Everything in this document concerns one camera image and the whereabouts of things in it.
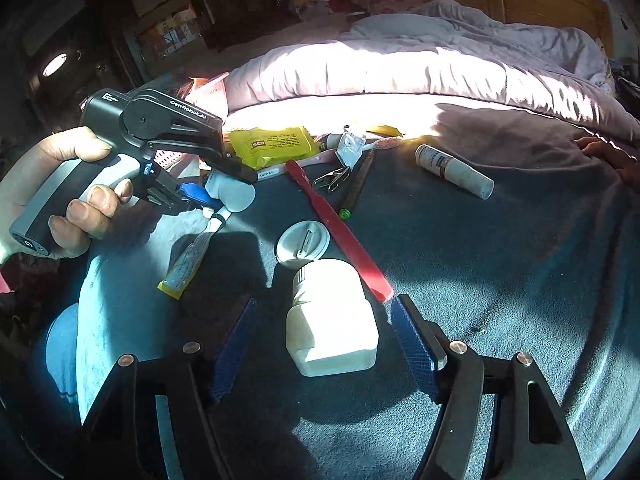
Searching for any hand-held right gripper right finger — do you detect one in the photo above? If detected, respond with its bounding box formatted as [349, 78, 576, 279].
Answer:
[390, 294, 588, 480]

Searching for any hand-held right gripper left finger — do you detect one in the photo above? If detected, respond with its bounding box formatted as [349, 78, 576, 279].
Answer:
[80, 296, 258, 480]

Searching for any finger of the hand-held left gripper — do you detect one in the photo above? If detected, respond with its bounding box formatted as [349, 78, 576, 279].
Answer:
[160, 175, 223, 216]
[200, 145, 258, 183]

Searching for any white square bottle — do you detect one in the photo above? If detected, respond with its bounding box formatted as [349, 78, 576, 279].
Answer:
[205, 167, 256, 213]
[285, 258, 379, 378]

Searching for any pink plastic basket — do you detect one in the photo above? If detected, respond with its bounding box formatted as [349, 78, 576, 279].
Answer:
[150, 72, 231, 171]

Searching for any person's left hand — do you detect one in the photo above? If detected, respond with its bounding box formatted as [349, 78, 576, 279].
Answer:
[0, 126, 135, 266]

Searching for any yellow wipes packet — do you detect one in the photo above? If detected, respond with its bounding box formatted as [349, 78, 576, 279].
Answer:
[222, 125, 321, 171]

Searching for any grey tube yellow end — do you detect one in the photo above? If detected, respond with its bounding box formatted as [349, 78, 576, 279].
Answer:
[157, 210, 233, 301]

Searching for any metal nail clipper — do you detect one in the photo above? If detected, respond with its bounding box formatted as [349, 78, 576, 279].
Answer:
[312, 162, 351, 193]

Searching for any cardboard box of orange cartons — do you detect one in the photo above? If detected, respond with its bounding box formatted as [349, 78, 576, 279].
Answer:
[135, 5, 201, 58]

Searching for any white round lid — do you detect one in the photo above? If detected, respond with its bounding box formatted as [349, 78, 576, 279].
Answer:
[275, 220, 332, 268]

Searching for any round lamp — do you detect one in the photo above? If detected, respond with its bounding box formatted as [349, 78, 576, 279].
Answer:
[41, 51, 68, 78]

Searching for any small clear plastic packet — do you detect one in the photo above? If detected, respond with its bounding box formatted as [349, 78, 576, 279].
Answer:
[335, 127, 368, 171]

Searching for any brown pen green cap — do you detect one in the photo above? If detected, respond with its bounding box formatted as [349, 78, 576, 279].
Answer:
[338, 150, 376, 221]

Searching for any long red strip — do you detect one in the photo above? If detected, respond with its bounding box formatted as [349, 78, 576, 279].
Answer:
[285, 159, 396, 303]

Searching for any pink white toothbrush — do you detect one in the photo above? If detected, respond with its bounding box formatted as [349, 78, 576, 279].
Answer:
[252, 136, 403, 183]

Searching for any yellow wrapper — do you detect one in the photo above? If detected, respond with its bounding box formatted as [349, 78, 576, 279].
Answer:
[365, 124, 408, 140]

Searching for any small white spray bottle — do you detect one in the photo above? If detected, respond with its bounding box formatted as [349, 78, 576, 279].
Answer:
[415, 143, 496, 201]

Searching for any grey quilt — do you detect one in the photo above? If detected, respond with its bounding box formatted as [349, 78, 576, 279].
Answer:
[225, 0, 631, 141]

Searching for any wooden headboard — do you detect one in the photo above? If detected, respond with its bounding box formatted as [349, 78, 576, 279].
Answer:
[395, 0, 613, 43]

